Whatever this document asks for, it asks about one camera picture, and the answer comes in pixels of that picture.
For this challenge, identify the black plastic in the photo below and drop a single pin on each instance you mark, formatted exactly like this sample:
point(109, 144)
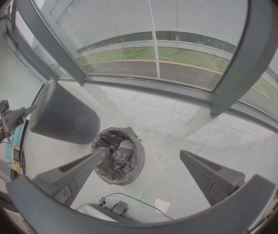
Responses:
point(122, 158)

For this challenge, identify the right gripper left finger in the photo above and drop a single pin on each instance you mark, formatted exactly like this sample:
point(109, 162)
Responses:
point(80, 172)

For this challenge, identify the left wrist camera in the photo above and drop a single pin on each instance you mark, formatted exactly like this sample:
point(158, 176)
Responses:
point(3, 105)

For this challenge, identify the window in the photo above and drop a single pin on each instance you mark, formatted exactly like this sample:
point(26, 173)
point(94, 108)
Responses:
point(241, 82)

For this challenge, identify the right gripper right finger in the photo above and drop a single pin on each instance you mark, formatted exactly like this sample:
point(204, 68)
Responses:
point(202, 174)

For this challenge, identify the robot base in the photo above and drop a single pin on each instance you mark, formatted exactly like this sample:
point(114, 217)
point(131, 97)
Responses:
point(90, 209)

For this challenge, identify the black plastic bag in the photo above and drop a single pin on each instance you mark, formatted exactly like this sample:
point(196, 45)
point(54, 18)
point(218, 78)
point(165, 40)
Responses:
point(135, 164)

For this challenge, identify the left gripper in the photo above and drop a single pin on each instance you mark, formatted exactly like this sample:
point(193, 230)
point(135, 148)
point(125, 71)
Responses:
point(12, 119)

